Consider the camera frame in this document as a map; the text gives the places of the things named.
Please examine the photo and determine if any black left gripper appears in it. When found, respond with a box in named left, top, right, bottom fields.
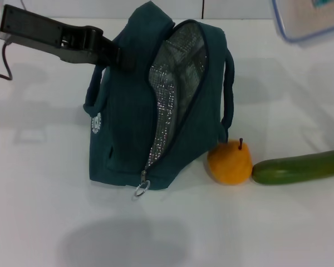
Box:
left=1, top=4, right=137, bottom=73

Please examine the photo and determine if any dark teal insulated lunch bag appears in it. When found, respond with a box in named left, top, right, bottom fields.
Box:
left=82, top=1, right=236, bottom=201

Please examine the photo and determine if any orange pear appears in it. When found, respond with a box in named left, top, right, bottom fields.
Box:
left=207, top=137, right=253, bottom=185

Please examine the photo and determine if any clear blue-rimmed food container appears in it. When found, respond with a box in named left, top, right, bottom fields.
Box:
left=272, top=0, right=334, bottom=44

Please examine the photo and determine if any green cucumber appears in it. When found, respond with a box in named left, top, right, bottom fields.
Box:
left=252, top=149, right=334, bottom=186

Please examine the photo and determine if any left arm grey cable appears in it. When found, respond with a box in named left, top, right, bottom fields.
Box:
left=0, top=38, right=14, bottom=82

